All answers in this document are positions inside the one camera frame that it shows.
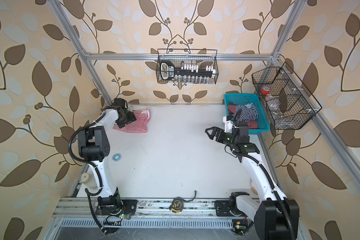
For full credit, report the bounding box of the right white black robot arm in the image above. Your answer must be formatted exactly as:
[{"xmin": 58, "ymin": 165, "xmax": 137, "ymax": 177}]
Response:
[{"xmin": 205, "ymin": 120, "xmax": 300, "ymax": 240}]

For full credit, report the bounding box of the navy striped tank top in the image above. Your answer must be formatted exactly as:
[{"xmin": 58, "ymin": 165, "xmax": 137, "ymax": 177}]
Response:
[{"xmin": 235, "ymin": 104, "xmax": 259, "ymax": 123}]

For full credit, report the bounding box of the right black wire basket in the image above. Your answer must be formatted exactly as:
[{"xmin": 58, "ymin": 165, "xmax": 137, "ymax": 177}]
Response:
[{"xmin": 252, "ymin": 62, "xmax": 322, "ymax": 130}]

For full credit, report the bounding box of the black white tool set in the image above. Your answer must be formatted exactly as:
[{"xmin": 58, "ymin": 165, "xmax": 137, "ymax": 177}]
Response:
[{"xmin": 156, "ymin": 60, "xmax": 219, "ymax": 81}]

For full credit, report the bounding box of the back black wire basket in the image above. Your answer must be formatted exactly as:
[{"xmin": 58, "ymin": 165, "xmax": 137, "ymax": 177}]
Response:
[{"xmin": 156, "ymin": 48, "xmax": 219, "ymax": 85}]

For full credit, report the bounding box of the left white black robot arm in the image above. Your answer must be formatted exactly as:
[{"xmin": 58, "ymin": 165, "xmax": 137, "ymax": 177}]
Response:
[{"xmin": 68, "ymin": 98, "xmax": 138, "ymax": 217}]

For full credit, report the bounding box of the red capped plastic bottle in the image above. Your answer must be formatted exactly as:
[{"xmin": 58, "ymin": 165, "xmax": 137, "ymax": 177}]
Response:
[{"xmin": 261, "ymin": 86, "xmax": 280, "ymax": 111}]

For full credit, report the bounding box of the teal plastic basket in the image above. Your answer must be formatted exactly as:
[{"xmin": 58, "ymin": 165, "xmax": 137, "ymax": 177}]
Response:
[{"xmin": 224, "ymin": 93, "xmax": 270, "ymax": 135}]

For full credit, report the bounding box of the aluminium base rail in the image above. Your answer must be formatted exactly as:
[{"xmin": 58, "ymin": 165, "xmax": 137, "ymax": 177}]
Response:
[{"xmin": 51, "ymin": 197, "xmax": 301, "ymax": 219}]

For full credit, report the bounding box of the round sticker on table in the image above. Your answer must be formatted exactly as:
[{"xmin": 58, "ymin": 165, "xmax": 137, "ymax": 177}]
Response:
[{"xmin": 112, "ymin": 154, "xmax": 122, "ymax": 162}]

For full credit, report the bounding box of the right circuit board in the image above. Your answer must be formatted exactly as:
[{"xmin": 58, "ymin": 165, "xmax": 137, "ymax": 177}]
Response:
[{"xmin": 232, "ymin": 219, "xmax": 249, "ymax": 235}]

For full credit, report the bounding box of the yellow black tape measure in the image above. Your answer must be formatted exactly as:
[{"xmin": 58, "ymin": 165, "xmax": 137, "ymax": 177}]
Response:
[{"xmin": 169, "ymin": 190, "xmax": 197, "ymax": 214}]

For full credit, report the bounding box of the aluminium frame back bar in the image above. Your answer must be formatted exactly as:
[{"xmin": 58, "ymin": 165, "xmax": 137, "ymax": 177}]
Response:
[{"xmin": 84, "ymin": 52, "xmax": 274, "ymax": 61}]

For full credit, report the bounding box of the black wire basket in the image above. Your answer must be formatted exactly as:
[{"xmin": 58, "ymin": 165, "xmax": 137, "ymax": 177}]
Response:
[
  {"xmin": 252, "ymin": 62, "xmax": 322, "ymax": 130},
  {"xmin": 156, "ymin": 48, "xmax": 219, "ymax": 85}
]

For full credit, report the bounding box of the red white striped tank top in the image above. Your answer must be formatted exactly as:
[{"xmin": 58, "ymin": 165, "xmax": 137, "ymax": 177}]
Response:
[{"xmin": 113, "ymin": 108, "xmax": 152, "ymax": 134}]

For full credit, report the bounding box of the pink round dish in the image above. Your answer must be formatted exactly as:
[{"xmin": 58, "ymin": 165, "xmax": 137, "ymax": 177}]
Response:
[{"xmin": 250, "ymin": 179, "xmax": 258, "ymax": 195}]

